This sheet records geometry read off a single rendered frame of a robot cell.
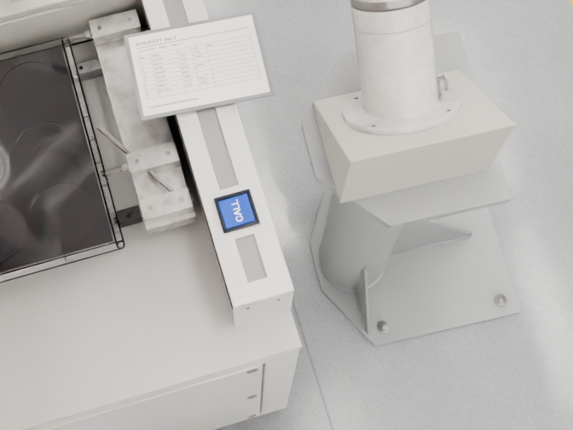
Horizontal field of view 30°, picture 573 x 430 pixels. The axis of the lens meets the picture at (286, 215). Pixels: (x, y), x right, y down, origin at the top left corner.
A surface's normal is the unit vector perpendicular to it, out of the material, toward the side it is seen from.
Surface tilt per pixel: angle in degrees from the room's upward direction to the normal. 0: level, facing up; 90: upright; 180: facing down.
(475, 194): 0
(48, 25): 90
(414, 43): 48
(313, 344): 0
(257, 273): 0
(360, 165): 90
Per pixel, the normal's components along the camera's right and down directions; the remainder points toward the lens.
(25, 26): 0.29, 0.91
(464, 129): -0.15, -0.87
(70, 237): 0.04, -0.30
